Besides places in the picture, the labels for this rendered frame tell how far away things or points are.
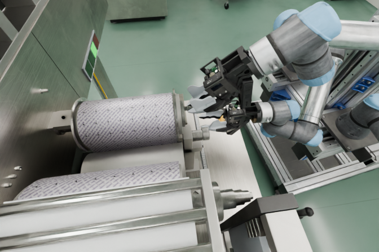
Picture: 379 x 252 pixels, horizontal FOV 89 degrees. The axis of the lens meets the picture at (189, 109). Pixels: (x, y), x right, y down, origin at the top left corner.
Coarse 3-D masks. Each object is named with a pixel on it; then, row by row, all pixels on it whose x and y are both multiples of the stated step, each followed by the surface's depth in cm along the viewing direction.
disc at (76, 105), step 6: (78, 102) 50; (72, 108) 47; (72, 114) 46; (72, 120) 46; (72, 126) 46; (72, 132) 46; (78, 138) 48; (78, 144) 47; (84, 144) 50; (84, 150) 50; (90, 150) 54
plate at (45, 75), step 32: (64, 0) 63; (96, 0) 94; (32, 32) 46; (64, 32) 61; (96, 32) 89; (32, 64) 45; (64, 64) 59; (0, 96) 36; (32, 96) 44; (64, 96) 57; (0, 128) 35; (32, 128) 43; (0, 160) 34; (32, 160) 42; (64, 160) 54; (0, 192) 34
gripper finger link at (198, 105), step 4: (208, 96) 47; (192, 100) 47; (196, 100) 47; (200, 100) 47; (204, 100) 47; (208, 100) 48; (212, 100) 48; (192, 104) 48; (196, 104) 48; (200, 104) 48; (204, 104) 49; (208, 104) 49; (212, 104) 48; (192, 108) 52; (196, 108) 50; (200, 108) 50; (204, 108) 49; (188, 112) 53; (192, 112) 51; (196, 112) 51; (200, 112) 50; (204, 112) 50
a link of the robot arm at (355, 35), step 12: (288, 12) 51; (276, 24) 53; (348, 24) 50; (360, 24) 51; (372, 24) 51; (348, 36) 50; (360, 36) 51; (372, 36) 51; (336, 48) 54; (348, 48) 54; (360, 48) 54; (372, 48) 54
